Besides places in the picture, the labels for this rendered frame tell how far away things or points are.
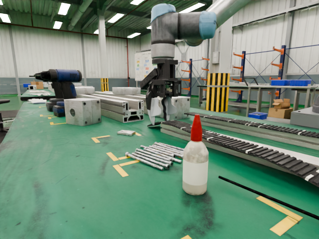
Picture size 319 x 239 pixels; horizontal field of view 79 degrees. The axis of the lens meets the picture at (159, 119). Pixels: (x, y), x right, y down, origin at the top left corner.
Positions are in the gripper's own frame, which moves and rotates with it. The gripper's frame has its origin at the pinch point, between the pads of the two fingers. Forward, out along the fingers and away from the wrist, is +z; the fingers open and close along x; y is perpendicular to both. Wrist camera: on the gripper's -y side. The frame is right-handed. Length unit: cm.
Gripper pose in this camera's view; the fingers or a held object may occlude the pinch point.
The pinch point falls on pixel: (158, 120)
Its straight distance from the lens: 67.5
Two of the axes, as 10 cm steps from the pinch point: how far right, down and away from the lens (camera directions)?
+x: 7.9, -1.2, 6.1
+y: 6.2, 1.6, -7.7
